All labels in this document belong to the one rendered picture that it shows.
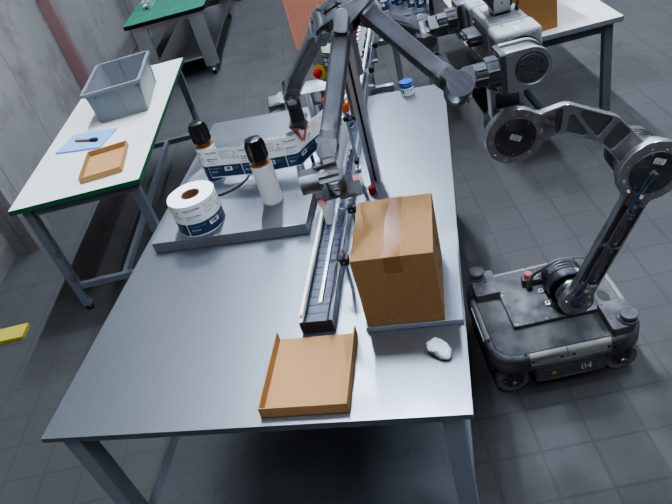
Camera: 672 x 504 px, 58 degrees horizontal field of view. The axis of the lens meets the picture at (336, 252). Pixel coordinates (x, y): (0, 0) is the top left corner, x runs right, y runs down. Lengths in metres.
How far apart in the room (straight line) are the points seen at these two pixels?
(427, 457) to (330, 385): 0.66
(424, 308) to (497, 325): 0.89
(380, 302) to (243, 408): 0.51
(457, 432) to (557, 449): 0.88
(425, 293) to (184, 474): 1.30
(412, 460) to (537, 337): 0.74
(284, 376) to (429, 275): 0.53
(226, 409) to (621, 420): 1.57
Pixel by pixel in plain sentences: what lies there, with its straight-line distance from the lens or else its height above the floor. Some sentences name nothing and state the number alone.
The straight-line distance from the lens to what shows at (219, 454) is 2.61.
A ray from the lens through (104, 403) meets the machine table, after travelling 2.13.
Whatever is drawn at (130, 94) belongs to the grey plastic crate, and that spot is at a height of 0.94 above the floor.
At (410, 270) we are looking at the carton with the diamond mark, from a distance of 1.75.
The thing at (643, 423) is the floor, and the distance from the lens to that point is 2.72.
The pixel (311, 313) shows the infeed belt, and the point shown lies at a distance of 1.98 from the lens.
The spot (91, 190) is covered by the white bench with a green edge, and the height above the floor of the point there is 0.80.
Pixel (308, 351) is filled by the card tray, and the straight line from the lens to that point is 1.93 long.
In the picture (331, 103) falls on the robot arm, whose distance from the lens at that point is 1.79.
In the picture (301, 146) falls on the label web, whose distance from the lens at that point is 2.71.
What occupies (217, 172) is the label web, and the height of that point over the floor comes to 0.94.
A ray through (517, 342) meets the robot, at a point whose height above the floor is 0.24.
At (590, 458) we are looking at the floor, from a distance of 2.61.
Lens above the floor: 2.19
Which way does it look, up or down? 37 degrees down
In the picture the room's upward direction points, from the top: 17 degrees counter-clockwise
